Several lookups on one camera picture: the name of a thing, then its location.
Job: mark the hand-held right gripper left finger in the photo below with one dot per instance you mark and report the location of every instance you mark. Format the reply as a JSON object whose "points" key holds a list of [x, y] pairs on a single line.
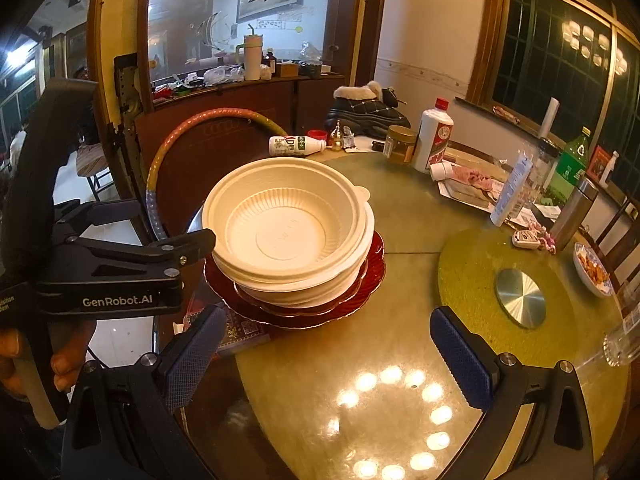
{"points": [[192, 360]]}

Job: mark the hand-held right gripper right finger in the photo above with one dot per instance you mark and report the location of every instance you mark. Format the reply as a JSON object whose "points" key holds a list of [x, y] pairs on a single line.
{"points": [[462, 360]]}

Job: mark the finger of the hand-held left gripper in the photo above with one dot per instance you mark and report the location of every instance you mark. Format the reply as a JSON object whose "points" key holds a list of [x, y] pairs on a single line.
{"points": [[100, 220], [150, 257]]}

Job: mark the red scalloped glass plate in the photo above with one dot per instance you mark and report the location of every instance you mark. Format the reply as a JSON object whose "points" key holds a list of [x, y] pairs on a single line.
{"points": [[225, 292]]}

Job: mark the smooth white bowl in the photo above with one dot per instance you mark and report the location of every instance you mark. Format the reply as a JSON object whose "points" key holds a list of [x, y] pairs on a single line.
{"points": [[300, 304], [345, 286]]}

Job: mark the red scalloped plate white sticker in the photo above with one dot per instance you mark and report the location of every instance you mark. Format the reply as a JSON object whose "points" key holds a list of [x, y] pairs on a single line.
{"points": [[374, 260]]}

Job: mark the ribbed white plastic bowl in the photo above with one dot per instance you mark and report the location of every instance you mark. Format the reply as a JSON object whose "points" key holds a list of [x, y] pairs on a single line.
{"points": [[368, 230], [280, 220]]}

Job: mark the person's left hand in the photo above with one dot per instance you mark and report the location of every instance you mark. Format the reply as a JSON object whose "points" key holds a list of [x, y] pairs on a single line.
{"points": [[75, 350]]}

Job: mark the red patterned flat box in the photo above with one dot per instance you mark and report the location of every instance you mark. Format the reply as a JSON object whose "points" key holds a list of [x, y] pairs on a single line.
{"points": [[240, 332]]}

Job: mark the green glass turntable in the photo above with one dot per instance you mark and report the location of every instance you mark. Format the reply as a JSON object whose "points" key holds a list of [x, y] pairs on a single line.
{"points": [[470, 260]]}

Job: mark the key bunch with pink beads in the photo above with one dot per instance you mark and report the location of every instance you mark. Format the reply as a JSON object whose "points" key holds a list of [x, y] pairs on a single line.
{"points": [[530, 240]]}

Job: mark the multicoloured hula hoop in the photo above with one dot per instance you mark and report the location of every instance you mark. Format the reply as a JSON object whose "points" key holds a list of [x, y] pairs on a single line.
{"points": [[200, 122]]}

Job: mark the blue patterned plate with food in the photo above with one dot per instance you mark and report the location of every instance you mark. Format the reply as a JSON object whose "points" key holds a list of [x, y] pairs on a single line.
{"points": [[592, 270]]}

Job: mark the clear glass pitcher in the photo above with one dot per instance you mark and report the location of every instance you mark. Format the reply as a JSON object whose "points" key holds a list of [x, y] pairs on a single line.
{"points": [[622, 340]]}

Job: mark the wooden sideboard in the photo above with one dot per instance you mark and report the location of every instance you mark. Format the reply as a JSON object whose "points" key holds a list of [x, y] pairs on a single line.
{"points": [[225, 105]]}

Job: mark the white tube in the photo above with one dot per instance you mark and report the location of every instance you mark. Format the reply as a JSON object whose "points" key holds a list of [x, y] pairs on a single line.
{"points": [[510, 190]]}

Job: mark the tray of sliced meat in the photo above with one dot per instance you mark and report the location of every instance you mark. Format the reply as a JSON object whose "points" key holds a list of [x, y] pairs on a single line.
{"points": [[472, 180]]}

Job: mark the steel thermos flask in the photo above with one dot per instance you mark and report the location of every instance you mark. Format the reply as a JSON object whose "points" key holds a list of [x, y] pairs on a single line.
{"points": [[572, 215]]}

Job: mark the white yogurt bottle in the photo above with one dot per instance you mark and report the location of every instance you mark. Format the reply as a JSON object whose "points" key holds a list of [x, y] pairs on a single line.
{"points": [[295, 146]]}

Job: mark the small white cup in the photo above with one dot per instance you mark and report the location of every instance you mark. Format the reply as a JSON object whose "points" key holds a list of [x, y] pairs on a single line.
{"points": [[440, 171]]}

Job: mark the dark wooden chair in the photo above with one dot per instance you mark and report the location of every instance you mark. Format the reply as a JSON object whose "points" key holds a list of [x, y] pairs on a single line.
{"points": [[620, 240]]}

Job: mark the clear bottle black lid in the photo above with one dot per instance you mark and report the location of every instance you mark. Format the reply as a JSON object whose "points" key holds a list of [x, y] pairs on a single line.
{"points": [[542, 165]]}

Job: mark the green plastic bottle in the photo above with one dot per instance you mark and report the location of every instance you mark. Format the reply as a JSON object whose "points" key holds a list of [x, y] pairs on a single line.
{"points": [[567, 170]]}

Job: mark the small gold perfume bottle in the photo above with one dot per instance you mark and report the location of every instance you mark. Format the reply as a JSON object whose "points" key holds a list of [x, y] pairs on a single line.
{"points": [[337, 137]]}

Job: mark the cream tumbler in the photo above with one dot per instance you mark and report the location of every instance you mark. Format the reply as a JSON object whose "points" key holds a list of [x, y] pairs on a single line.
{"points": [[252, 57]]}

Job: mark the jar with gold lid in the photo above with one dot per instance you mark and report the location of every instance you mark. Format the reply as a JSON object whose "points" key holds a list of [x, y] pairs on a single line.
{"points": [[400, 146]]}

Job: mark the white liquor bottle red cap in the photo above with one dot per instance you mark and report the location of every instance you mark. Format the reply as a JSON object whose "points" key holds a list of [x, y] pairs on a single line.
{"points": [[432, 135]]}

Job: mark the white spray bottle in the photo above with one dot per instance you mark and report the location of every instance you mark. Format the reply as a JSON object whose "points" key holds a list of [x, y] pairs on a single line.
{"points": [[609, 170]]}

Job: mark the white paper roll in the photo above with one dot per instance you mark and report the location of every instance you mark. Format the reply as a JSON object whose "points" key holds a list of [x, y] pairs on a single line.
{"points": [[548, 117]]}

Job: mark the wooden framed window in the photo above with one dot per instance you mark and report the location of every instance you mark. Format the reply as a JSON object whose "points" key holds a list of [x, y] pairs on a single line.
{"points": [[550, 60]]}

